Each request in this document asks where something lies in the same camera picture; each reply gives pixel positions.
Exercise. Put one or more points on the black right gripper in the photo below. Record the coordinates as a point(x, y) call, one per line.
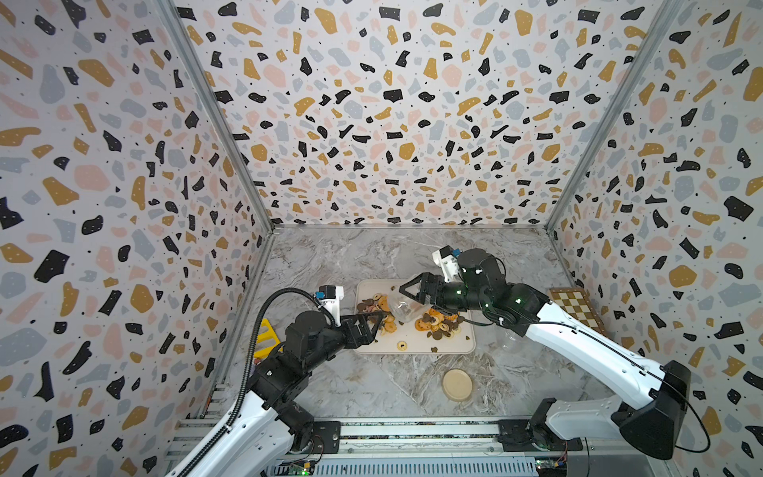
point(429, 279)

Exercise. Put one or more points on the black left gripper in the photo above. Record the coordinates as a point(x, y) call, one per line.
point(367, 336)

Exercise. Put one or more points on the clear plastic cookie jar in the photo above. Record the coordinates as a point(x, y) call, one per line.
point(405, 310)

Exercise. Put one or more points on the round beige jar lid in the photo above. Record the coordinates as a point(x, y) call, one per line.
point(457, 385)

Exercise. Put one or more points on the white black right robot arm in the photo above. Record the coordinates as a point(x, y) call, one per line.
point(650, 400)

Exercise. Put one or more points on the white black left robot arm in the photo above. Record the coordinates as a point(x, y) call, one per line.
point(265, 422)

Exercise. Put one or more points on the pile of poured cookies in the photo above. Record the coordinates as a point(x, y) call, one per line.
point(437, 326)

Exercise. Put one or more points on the cream rectangular tray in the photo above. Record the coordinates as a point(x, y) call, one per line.
point(409, 341)

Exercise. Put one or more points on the yellow triangular toy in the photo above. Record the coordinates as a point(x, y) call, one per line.
point(266, 341)

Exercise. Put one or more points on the wooden chessboard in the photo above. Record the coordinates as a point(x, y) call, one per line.
point(576, 302)

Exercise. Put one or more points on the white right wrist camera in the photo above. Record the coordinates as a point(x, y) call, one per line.
point(446, 259)

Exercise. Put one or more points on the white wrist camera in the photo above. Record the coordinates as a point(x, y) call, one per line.
point(330, 297)
point(446, 259)

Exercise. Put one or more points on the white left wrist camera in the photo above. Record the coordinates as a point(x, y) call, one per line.
point(330, 297)

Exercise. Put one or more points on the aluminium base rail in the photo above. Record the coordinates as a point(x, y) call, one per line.
point(458, 446)

